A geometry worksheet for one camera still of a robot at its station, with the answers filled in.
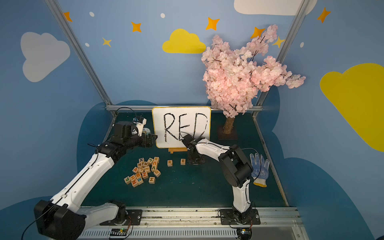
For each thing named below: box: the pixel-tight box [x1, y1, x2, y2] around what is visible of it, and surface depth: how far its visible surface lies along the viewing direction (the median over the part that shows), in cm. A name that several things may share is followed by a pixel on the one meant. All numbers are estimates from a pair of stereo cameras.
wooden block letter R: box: [167, 160, 174, 167], surface depth 94 cm
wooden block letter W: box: [137, 176, 144, 185], surface depth 86 cm
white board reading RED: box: [152, 106, 211, 149], surface depth 90 cm
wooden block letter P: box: [124, 176, 131, 185], surface depth 86 cm
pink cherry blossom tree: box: [201, 24, 306, 134], surface depth 69 cm
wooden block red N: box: [131, 179, 139, 188], surface depth 85 cm
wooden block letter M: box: [148, 176, 156, 184], surface depth 86 cm
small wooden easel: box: [168, 147, 188, 154], surface depth 98 cm
